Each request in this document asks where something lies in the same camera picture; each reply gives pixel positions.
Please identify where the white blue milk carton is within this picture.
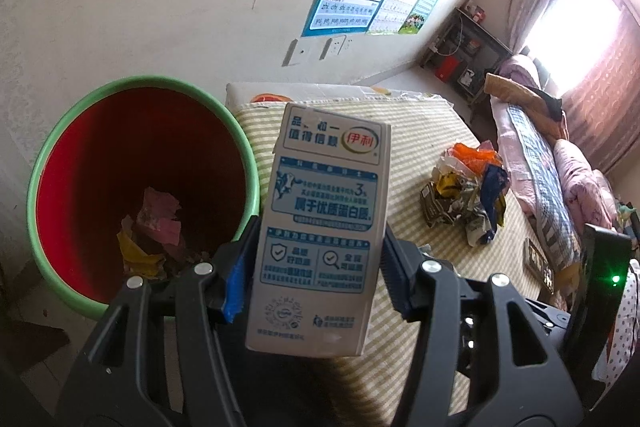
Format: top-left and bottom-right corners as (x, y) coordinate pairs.
(245, 104), (390, 358)

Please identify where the orange snack wrapper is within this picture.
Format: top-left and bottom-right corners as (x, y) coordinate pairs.
(450, 142), (503, 176)

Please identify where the yellow paper package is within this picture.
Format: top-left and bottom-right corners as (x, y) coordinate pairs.
(117, 216), (167, 281)

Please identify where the green red trash bin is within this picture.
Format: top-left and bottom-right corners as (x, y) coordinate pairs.
(26, 76), (260, 320)

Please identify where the blue plaid quilt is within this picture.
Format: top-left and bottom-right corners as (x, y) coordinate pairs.
(506, 104), (580, 271)

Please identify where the pink floral duvet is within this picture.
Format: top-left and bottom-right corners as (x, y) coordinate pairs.
(553, 139), (617, 235)

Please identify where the pink paper box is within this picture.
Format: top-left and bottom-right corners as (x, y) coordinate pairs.
(136, 187), (184, 256)

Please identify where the checkered beige table cloth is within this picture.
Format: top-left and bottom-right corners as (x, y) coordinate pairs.
(234, 98), (540, 426)

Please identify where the pink bed sheet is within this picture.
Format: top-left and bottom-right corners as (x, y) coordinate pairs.
(489, 96), (537, 221)

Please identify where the dark blue snack bag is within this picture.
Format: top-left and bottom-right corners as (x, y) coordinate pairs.
(480, 164), (509, 231)

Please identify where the pink patterned curtain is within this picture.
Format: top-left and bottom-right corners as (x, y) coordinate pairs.
(562, 10), (639, 173)

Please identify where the tan pillow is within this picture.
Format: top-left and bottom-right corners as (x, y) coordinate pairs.
(484, 74), (570, 141)

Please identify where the red container on shelf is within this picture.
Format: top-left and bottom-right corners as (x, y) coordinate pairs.
(435, 55), (460, 82)

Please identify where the dark metal shelf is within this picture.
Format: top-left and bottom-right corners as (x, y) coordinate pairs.
(421, 8), (513, 106)

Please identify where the white wall socket left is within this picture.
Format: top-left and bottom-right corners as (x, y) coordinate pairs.
(282, 37), (311, 67)

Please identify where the white wall socket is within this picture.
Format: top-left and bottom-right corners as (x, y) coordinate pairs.
(282, 37), (311, 67)
(320, 35), (346, 61)

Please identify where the white wall socket middle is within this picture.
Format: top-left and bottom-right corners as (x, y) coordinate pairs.
(320, 35), (346, 61)

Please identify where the green bordered wall poster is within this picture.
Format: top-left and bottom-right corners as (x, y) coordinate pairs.
(398, 0), (438, 35)

